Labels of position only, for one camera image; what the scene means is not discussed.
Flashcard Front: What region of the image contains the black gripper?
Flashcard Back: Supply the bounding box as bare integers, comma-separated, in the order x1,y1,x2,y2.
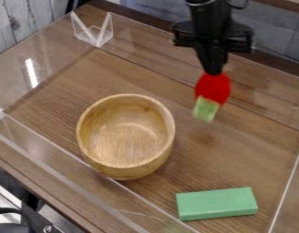
170,20,253,76

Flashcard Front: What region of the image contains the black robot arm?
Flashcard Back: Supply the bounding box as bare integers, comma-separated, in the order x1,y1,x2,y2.
170,0,254,76

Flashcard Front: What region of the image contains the green rectangular block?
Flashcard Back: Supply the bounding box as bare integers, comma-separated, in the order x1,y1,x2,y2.
175,187,258,221

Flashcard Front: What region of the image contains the wooden bowl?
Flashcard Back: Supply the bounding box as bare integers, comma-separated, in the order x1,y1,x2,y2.
76,94,175,180

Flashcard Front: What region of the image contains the black cable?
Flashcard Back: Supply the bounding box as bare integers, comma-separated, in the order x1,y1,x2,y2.
0,208,35,233

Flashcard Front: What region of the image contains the clear acrylic corner bracket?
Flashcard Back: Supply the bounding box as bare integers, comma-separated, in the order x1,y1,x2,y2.
71,12,114,47

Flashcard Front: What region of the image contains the red plush strawberry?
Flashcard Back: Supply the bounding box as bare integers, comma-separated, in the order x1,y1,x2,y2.
193,73,232,122

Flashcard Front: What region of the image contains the black metal clamp bracket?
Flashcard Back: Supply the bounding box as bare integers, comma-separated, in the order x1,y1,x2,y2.
20,203,63,233

